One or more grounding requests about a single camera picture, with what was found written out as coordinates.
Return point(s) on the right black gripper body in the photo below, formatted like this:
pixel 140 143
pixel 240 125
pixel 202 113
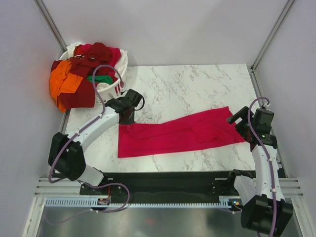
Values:
pixel 243 127

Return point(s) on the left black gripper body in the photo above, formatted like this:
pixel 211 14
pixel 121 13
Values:
pixel 131 119

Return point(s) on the magenta t shirt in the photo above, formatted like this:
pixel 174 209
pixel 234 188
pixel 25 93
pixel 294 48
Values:
pixel 199 131

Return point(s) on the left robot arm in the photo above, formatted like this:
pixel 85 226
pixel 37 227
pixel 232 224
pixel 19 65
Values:
pixel 66 156

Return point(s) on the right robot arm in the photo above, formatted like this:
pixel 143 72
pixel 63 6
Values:
pixel 265 210

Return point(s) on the white laundry basket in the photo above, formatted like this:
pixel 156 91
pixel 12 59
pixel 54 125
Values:
pixel 104 89

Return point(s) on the green t shirt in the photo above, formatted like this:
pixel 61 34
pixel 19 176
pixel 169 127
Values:
pixel 104 79

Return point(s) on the dark red t shirt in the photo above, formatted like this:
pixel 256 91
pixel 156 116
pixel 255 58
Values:
pixel 84 97

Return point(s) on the orange t shirt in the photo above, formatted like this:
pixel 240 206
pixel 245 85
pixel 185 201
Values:
pixel 63 81

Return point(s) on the right aluminium frame post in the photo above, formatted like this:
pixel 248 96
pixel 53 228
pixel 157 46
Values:
pixel 272 34

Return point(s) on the aluminium frame post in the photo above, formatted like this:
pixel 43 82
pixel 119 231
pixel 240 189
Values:
pixel 272 34
pixel 51 24

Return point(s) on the slotted cable duct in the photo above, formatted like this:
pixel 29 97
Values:
pixel 92 202

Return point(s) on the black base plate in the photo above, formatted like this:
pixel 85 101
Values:
pixel 168 187

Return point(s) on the left aluminium frame post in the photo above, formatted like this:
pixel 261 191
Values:
pixel 51 24

